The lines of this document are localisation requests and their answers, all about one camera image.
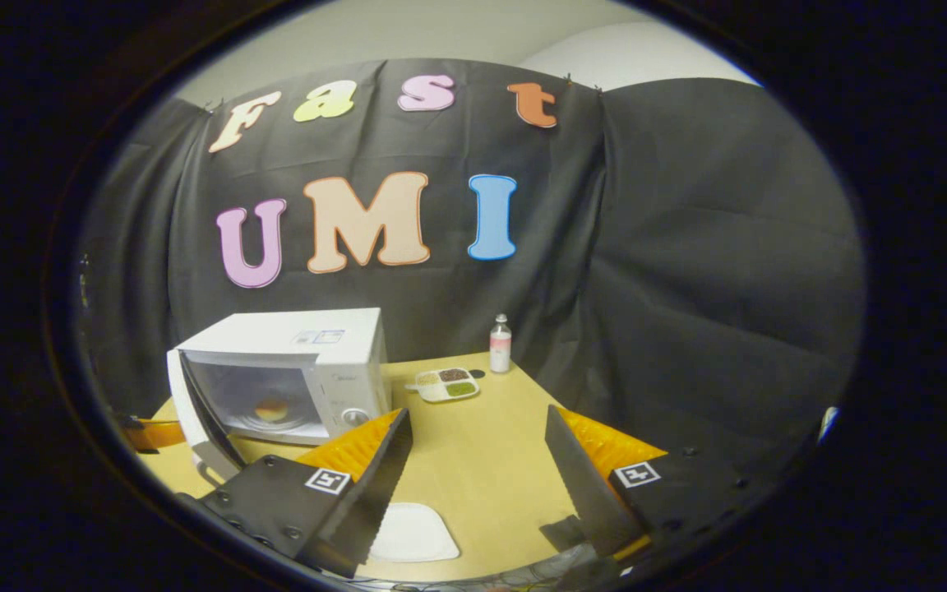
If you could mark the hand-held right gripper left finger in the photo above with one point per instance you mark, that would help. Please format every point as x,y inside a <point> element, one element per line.
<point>371,493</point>

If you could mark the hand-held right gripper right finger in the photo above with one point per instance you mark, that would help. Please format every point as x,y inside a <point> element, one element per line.
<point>584,485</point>

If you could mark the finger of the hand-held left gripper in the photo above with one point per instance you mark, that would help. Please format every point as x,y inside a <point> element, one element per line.
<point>157,436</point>

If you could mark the round bread bun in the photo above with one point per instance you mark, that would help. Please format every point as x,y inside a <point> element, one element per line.
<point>271,409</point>

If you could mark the white microwave oven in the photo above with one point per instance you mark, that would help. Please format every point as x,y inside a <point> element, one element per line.
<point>293,337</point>

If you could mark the white divided dish with grains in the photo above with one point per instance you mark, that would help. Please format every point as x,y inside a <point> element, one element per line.
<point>445,385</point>

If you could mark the clear bottle with pink label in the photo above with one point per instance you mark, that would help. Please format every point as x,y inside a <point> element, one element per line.
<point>501,349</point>

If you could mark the black backdrop cloth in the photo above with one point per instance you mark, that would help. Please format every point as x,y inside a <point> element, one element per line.
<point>687,247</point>

